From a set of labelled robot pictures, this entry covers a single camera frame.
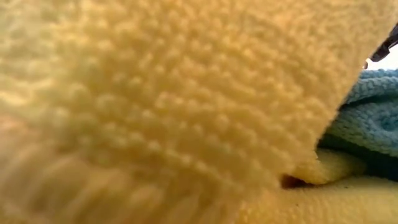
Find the yellow microfiber towel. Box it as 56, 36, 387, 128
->
236, 148, 398, 224
0, 0, 398, 224

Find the blue microfiber towel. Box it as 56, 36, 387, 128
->
318, 68, 398, 158

